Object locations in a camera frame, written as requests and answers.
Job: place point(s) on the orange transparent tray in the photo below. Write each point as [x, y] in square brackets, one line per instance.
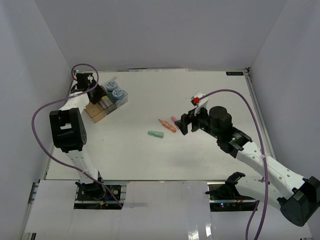
[95, 112]

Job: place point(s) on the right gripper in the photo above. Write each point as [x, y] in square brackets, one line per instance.
[186, 119]

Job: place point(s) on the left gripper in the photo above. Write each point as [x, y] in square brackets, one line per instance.
[101, 92]

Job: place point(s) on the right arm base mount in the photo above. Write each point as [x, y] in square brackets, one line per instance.
[227, 190]

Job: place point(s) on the grey transparent tray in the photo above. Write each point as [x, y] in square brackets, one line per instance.
[111, 108]

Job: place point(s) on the yellow orange highlighter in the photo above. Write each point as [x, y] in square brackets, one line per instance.
[102, 103]

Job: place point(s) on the green capped highlighter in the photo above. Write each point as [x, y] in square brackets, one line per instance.
[108, 102]

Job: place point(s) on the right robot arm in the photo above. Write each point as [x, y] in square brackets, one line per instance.
[295, 196]

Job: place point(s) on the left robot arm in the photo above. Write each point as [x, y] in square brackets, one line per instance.
[68, 129]

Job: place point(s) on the orange transparent highlighter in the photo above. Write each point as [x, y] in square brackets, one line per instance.
[168, 125]

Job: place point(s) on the blue lidded jar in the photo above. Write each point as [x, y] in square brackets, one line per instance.
[118, 94]
[111, 85]

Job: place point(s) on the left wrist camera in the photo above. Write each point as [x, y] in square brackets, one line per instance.
[84, 80]

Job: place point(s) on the clear transparent tray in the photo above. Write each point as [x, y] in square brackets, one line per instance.
[122, 101]

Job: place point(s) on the green transparent highlighter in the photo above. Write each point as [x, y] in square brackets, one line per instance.
[156, 134]

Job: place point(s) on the pink transparent highlighter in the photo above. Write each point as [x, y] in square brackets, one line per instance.
[173, 118]

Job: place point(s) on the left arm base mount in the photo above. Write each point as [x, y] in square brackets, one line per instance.
[94, 193]

